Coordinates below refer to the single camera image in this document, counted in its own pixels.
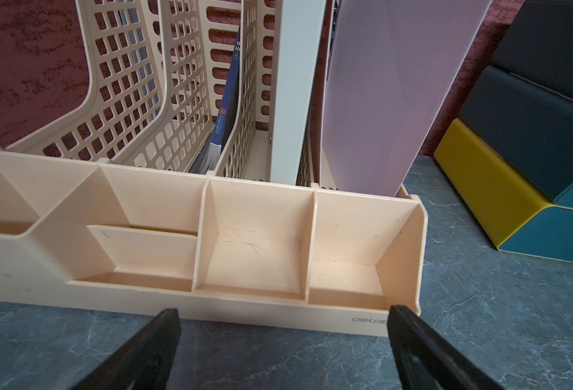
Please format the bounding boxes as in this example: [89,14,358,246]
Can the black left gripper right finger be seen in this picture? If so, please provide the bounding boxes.
[387,305,502,389]

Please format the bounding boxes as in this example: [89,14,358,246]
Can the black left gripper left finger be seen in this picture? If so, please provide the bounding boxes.
[73,309,182,389]

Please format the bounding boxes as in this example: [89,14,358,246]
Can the teal bottom drawer yellow case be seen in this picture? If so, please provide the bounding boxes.
[434,119,573,263]

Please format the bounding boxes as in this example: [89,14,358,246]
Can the teal top drawer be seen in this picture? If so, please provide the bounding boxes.
[491,1,573,100]

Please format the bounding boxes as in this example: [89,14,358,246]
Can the teal stacked drawer cabinet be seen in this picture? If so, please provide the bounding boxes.
[434,1,573,263]

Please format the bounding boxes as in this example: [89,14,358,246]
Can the beige lattice file organizer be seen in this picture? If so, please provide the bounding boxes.
[0,1,427,336]

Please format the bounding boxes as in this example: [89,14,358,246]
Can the blue book in organizer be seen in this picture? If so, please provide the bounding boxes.
[190,29,241,175]

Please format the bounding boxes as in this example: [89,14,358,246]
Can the lilac plastic folder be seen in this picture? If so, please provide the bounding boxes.
[322,0,490,196]

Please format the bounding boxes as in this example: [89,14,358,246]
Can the white folder in organizer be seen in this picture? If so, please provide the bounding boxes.
[269,1,326,185]

